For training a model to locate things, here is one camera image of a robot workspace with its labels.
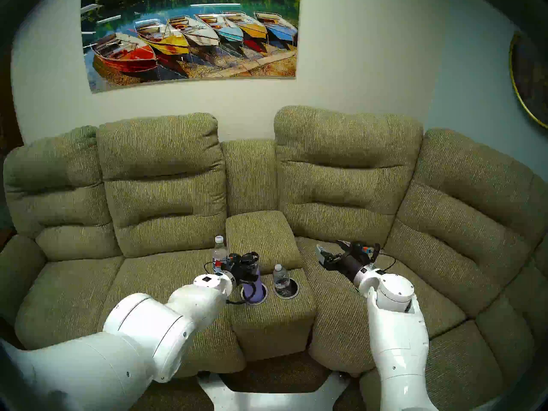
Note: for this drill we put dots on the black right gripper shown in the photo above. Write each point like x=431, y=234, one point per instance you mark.
x=349, y=262

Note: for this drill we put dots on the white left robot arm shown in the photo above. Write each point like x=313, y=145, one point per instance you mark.
x=141, y=324

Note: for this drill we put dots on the purple metal flask bottle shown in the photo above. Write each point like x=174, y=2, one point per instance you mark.
x=254, y=292

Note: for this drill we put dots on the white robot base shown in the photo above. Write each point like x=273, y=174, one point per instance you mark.
x=274, y=401

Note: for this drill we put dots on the clear Crystal Geyser water bottle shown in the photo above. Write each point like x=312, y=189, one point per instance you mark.
x=281, y=279

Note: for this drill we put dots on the green fabric sofa console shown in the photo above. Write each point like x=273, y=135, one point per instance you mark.
x=269, y=329

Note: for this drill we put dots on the green fabric sectional sofa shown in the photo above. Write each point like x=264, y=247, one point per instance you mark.
x=162, y=200

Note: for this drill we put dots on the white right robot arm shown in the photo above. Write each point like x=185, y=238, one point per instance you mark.
x=398, y=341

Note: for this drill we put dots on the round dark gold-rimmed wall decor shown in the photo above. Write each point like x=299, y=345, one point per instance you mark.
x=533, y=78

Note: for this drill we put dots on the clear bottle red white label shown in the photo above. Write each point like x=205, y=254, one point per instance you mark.
x=219, y=249

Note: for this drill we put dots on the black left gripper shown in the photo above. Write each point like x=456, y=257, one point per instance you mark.
x=244, y=271

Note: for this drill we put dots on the colourful boats wall picture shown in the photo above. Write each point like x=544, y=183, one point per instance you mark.
x=192, y=33

